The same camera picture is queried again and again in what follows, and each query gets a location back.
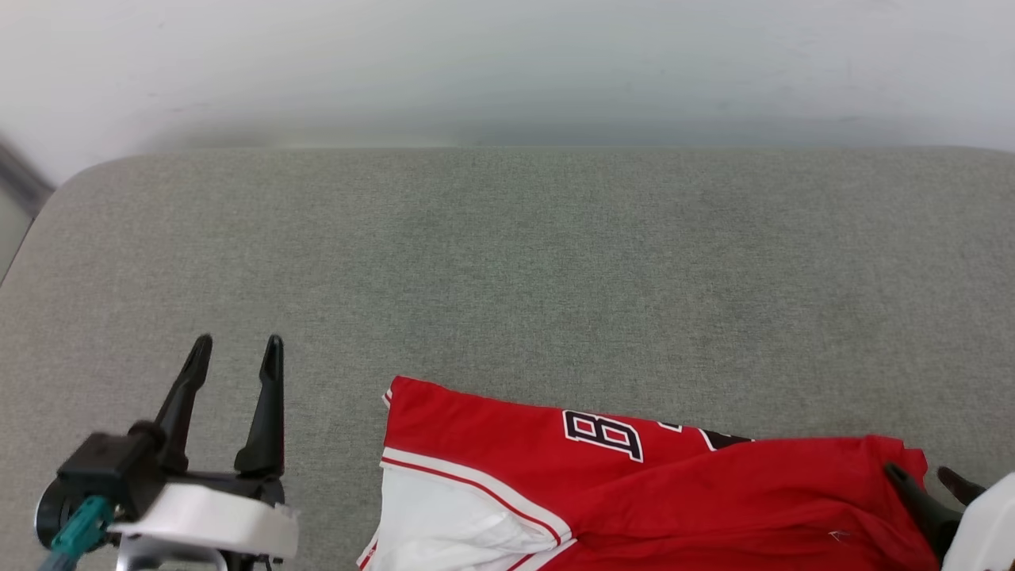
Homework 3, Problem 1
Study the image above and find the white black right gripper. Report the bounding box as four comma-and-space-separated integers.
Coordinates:
884, 462, 1015, 571

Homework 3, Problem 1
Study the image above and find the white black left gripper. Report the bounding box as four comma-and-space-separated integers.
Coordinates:
107, 334, 300, 571

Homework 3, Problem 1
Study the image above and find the red white basketball jersey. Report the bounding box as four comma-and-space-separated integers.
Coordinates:
355, 375, 940, 571

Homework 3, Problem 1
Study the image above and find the grey fabric sofa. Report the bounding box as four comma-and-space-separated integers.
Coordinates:
0, 147, 1015, 571

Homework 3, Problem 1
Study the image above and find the teal connector cable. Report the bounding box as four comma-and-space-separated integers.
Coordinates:
40, 496, 117, 571

